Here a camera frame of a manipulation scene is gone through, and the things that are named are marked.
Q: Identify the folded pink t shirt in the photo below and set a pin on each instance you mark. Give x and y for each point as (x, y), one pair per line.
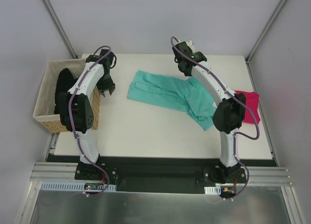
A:
(252, 102)

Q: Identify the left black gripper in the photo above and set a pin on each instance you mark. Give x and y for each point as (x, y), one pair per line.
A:
(106, 86)

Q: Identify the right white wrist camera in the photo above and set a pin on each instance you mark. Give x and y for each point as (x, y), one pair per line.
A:
(184, 46)

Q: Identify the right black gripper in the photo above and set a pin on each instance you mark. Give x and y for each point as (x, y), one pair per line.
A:
(183, 67)

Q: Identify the teal t shirt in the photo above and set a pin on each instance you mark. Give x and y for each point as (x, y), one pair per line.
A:
(188, 95)

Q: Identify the left slotted cable duct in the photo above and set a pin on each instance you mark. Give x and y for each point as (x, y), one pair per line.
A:
(77, 186)

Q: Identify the right slotted cable duct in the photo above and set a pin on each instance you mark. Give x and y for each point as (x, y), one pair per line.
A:
(216, 190)

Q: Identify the aluminium rail frame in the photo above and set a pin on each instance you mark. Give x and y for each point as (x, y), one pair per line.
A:
(261, 172)

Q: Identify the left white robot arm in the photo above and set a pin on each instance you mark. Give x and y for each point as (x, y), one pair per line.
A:
(76, 113)

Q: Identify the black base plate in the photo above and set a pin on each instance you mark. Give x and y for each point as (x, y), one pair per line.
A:
(160, 175)

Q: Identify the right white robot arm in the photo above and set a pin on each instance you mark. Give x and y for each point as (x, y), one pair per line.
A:
(230, 107)

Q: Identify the slotted cable duct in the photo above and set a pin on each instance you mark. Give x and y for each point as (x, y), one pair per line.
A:
(77, 186)
(216, 190)

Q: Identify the wicker laundry basket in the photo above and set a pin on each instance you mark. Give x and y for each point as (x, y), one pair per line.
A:
(45, 104)

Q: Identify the black t shirt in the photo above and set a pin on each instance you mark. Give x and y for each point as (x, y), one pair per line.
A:
(65, 81)

